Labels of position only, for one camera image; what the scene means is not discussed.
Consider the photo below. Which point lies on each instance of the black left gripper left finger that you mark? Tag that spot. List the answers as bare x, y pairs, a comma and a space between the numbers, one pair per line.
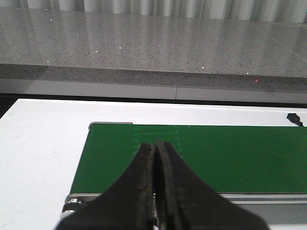
126, 205

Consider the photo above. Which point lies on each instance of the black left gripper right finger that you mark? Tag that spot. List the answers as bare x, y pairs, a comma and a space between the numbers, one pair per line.
185, 202

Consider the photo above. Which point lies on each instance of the green conveyor belt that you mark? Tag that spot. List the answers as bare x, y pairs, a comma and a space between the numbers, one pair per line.
230, 159

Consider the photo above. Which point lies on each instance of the grey stone countertop slab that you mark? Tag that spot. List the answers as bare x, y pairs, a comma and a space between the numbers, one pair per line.
133, 49

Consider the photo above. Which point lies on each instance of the white pleated curtain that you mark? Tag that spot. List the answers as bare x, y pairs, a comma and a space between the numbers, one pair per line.
286, 11

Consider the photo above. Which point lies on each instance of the aluminium conveyor side rail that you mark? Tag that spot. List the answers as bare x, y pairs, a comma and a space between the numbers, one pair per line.
274, 208

